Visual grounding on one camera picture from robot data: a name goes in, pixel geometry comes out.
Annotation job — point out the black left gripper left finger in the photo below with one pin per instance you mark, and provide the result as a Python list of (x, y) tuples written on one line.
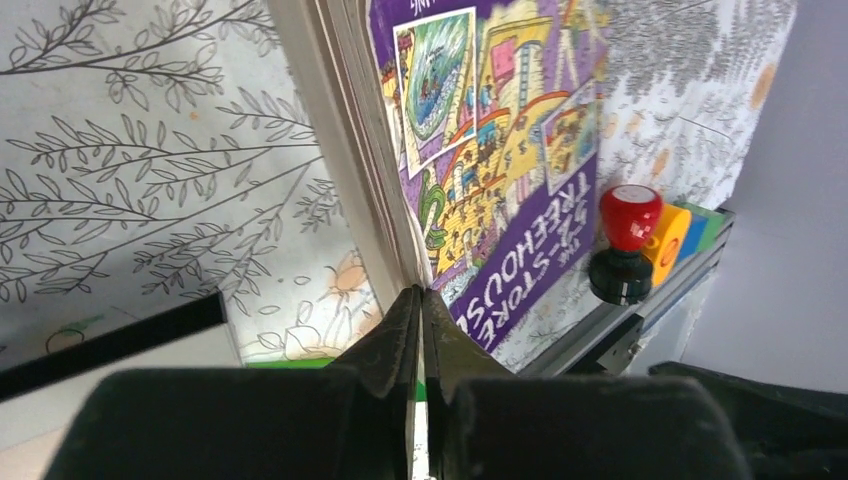
[(346, 420)]

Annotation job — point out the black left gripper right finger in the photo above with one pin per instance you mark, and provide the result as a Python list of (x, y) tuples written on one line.
[(485, 422)]

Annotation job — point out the white AVE notebook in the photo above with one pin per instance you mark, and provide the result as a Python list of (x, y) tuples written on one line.
[(419, 456)]

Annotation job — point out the purple 52-storey treehouse book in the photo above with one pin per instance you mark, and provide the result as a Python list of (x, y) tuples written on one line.
[(469, 128)]

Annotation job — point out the green transparent plastic folder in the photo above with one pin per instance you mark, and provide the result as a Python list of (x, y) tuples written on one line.
[(318, 363)]

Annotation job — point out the red emergency stop button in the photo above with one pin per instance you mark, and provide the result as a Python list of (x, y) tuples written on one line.
[(645, 235)]

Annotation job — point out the floral table mat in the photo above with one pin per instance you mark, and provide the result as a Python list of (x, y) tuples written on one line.
[(156, 152)]

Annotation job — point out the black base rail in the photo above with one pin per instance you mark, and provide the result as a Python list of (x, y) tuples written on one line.
[(175, 324)]

